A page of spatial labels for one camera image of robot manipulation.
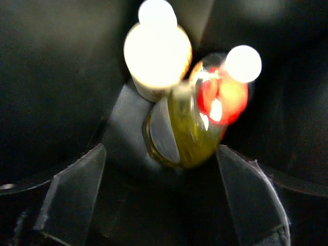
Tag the cream lotion bottle white cap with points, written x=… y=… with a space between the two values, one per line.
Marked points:
x=157 y=50

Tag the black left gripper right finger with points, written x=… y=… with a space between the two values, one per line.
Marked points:
x=269 y=207

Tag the black canvas bag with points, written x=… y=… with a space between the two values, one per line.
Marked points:
x=65 y=88

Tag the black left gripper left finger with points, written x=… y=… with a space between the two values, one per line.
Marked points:
x=57 y=203

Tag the yellow soap bottle red cap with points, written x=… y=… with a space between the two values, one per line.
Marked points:
x=186 y=126

